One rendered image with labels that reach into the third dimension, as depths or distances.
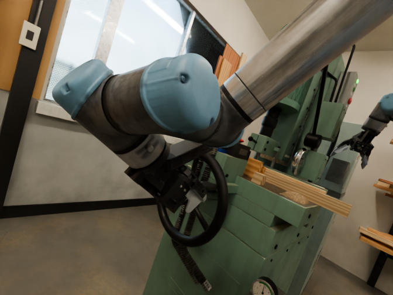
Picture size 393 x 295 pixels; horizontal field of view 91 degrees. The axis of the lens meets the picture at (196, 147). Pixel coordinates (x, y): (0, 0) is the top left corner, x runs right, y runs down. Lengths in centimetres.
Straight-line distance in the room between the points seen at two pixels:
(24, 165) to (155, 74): 165
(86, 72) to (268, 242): 61
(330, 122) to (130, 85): 88
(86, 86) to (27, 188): 165
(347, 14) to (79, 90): 30
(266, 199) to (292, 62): 46
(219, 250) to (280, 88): 61
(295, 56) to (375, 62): 324
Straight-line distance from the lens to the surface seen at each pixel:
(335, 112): 100
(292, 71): 29
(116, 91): 22
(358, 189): 314
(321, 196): 77
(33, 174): 183
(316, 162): 94
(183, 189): 38
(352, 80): 115
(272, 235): 67
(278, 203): 64
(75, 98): 26
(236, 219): 71
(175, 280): 96
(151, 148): 29
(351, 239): 321
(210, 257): 80
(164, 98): 18
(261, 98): 28
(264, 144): 80
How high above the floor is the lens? 100
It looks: 5 degrees down
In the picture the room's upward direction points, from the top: 19 degrees clockwise
